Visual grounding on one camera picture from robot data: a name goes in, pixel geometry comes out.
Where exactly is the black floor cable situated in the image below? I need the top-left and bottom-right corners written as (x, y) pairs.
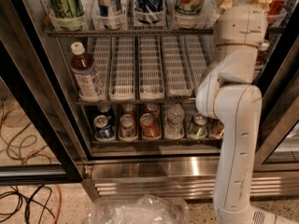
top-left (0, 184), bottom-right (56, 224)

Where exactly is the white shelf glide tray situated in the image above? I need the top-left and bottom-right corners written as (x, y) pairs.
top-left (184, 35), bottom-right (207, 91)
top-left (161, 36), bottom-right (193, 97)
top-left (138, 36), bottom-right (164, 100)
top-left (109, 37), bottom-right (135, 101)

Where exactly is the blue front soda can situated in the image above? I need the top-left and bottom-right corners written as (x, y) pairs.
top-left (93, 115), bottom-right (114, 139)

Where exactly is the right brown tea bottle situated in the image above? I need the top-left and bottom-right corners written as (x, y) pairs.
top-left (253, 40), bottom-right (270, 79)

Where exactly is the red Coca-Cola can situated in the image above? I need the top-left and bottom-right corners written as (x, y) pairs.
top-left (267, 0), bottom-right (287, 24)

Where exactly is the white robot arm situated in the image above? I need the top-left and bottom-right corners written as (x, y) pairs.
top-left (196, 0), bottom-right (298, 224)

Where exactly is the red front soda can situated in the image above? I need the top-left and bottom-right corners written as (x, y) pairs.
top-left (140, 113), bottom-right (161, 140)

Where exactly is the wire fridge shelf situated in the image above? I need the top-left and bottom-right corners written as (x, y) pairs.
top-left (45, 25), bottom-right (285, 38)
top-left (76, 97), bottom-right (195, 106)

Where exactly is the right glass fridge door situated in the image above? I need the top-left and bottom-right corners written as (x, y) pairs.
top-left (253, 44), bottom-right (299, 173)

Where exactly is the left brown tea bottle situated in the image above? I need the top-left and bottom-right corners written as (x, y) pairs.
top-left (71, 42), bottom-right (104, 101)

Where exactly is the orange floor cable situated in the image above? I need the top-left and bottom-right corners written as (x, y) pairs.
top-left (52, 184), bottom-right (63, 224)

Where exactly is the blue rear soda can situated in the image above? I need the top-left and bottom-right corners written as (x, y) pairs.
top-left (97, 104), bottom-right (114, 118)

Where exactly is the silver green front can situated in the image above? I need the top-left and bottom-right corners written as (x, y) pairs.
top-left (188, 113), bottom-right (207, 139)

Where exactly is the steel fridge base grille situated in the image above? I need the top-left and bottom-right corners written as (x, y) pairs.
top-left (82, 156), bottom-right (299, 200)

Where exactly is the red rear soda can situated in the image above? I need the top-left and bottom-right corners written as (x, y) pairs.
top-left (144, 103), bottom-right (160, 117)

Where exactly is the clear plastic bin with bag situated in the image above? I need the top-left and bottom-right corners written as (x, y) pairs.
top-left (88, 194), bottom-right (189, 224)

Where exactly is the brown tea bottle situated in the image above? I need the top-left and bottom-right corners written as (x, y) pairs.
top-left (253, 40), bottom-right (270, 79)
top-left (71, 42), bottom-right (104, 101)

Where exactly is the middle wire fridge shelf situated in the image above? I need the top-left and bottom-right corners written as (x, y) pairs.
top-left (76, 97), bottom-right (195, 106)

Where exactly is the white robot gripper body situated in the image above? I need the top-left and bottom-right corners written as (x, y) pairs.
top-left (213, 4), bottom-right (268, 47)

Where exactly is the top wire fridge shelf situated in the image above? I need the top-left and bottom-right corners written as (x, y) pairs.
top-left (45, 25), bottom-right (285, 38)

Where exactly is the left glass fridge door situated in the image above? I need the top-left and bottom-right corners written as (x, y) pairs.
top-left (0, 32), bottom-right (82, 185)

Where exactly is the gold rear soda can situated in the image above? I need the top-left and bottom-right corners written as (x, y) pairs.
top-left (122, 104), bottom-right (136, 116)

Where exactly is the red soda can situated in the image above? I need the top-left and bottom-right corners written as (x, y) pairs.
top-left (140, 113), bottom-right (161, 140)
top-left (144, 103), bottom-right (160, 117)

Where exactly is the blue soda can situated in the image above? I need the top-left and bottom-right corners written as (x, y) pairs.
top-left (93, 115), bottom-right (114, 139)
top-left (97, 104), bottom-right (114, 118)

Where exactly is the glass fridge door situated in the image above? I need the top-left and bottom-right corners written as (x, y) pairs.
top-left (0, 32), bottom-right (82, 185)
top-left (253, 44), bottom-right (299, 173)

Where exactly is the bronze front can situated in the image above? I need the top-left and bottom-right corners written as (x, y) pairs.
top-left (209, 119), bottom-right (224, 139)

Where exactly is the small clear water bottle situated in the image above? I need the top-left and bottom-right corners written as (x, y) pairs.
top-left (164, 104), bottom-right (185, 140)

